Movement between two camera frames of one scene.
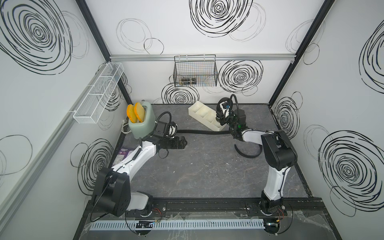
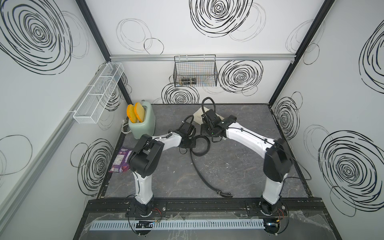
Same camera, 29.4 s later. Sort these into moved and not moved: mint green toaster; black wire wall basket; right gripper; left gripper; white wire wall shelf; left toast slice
Moved: left gripper; right gripper
Not moved: left toast slice; mint green toaster; black wire wall basket; white wire wall shelf
